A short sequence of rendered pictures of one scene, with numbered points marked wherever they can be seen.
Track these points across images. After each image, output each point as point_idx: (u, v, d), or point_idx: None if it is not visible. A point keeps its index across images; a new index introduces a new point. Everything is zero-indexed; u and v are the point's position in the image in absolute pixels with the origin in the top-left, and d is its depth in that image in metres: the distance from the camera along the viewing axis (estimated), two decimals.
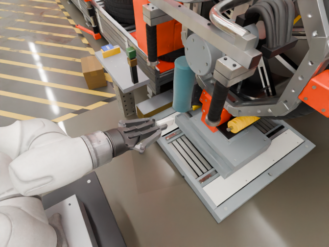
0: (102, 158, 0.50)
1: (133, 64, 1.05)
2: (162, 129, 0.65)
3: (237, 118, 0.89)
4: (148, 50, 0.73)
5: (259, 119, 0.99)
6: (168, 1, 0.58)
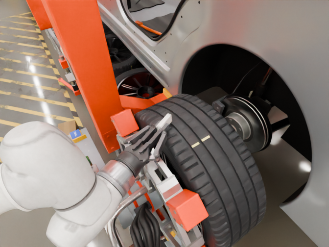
0: None
1: None
2: (155, 126, 0.67)
3: None
4: None
5: None
6: None
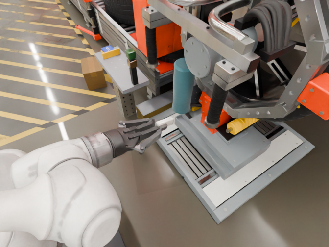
0: (102, 159, 0.51)
1: (133, 65, 1.06)
2: (162, 129, 0.65)
3: (236, 119, 0.90)
4: (148, 52, 0.74)
5: (258, 120, 1.00)
6: (167, 5, 0.58)
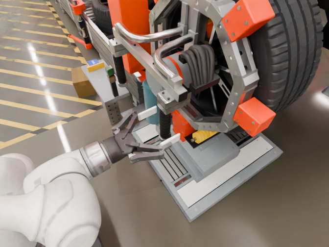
0: None
1: (112, 80, 1.18)
2: (139, 113, 0.70)
3: (200, 130, 1.02)
4: (117, 74, 0.86)
5: None
6: (126, 40, 0.70)
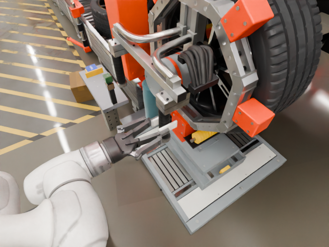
0: None
1: (110, 88, 1.14)
2: (152, 119, 0.68)
3: (199, 131, 1.02)
4: (116, 75, 0.86)
5: None
6: (125, 40, 0.70)
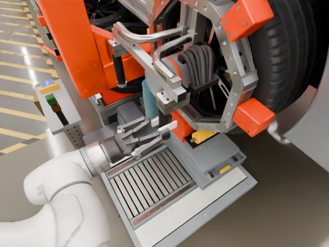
0: None
1: (56, 110, 1.04)
2: (152, 119, 0.68)
3: (199, 131, 1.02)
4: (116, 75, 0.86)
5: None
6: (125, 40, 0.70)
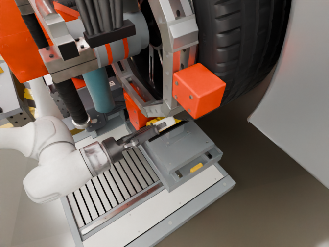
0: None
1: None
2: None
3: (155, 119, 0.81)
4: (35, 43, 0.66)
5: None
6: None
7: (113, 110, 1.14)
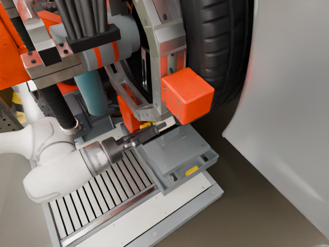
0: None
1: None
2: None
3: (148, 122, 0.80)
4: (25, 46, 0.64)
5: None
6: None
7: (98, 116, 1.11)
